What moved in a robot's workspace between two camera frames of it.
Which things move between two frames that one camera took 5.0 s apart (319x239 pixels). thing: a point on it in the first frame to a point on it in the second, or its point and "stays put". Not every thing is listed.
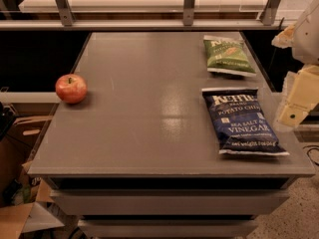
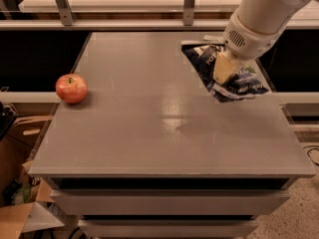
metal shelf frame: [67, 21] stays put
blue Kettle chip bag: [240, 122] to [246, 84]
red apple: [71, 88] stays put
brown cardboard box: [26, 202] stays put
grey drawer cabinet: [137, 159] stays put
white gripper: [308, 39] to [249, 44]
